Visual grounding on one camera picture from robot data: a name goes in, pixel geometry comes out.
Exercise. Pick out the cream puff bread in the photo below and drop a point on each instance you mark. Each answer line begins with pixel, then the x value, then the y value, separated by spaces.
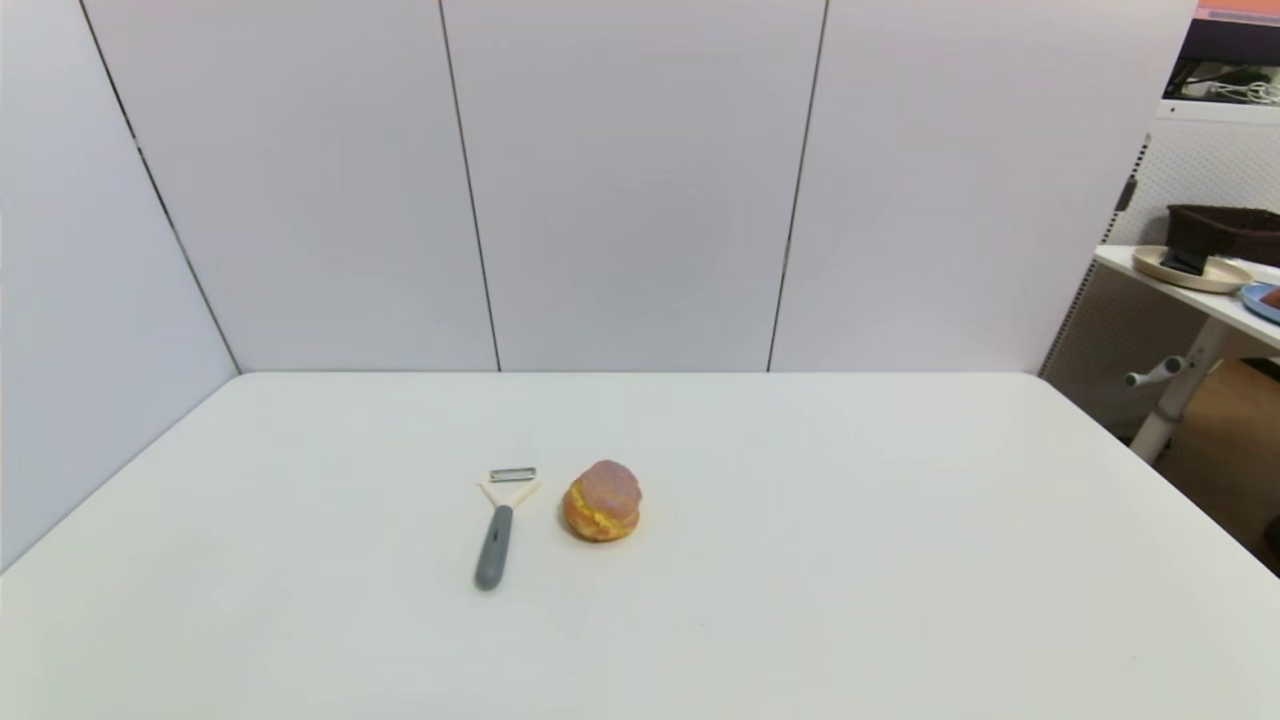
pixel 600 505

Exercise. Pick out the white perforated pegboard panel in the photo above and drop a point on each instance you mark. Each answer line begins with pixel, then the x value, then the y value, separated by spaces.
pixel 1110 330

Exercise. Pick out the black pegboard clip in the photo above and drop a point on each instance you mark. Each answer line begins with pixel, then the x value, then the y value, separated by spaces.
pixel 1128 192

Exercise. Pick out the white side table leg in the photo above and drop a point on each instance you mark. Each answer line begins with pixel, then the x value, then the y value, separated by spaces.
pixel 1180 390

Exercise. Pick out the small black block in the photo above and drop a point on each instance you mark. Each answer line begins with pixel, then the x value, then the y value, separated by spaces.
pixel 1185 262

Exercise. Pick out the white side table top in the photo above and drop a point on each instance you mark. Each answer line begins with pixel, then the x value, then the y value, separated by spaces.
pixel 1200 300

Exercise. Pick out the beige round plate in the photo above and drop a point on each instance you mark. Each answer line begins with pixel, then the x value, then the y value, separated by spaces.
pixel 1225 275

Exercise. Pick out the dark brown woven basket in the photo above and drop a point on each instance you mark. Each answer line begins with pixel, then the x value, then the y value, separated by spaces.
pixel 1235 230

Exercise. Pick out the blue plate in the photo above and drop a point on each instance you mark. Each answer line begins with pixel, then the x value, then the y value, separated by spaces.
pixel 1255 300

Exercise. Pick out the dark shelf unit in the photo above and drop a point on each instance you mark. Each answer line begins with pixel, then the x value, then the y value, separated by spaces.
pixel 1235 45

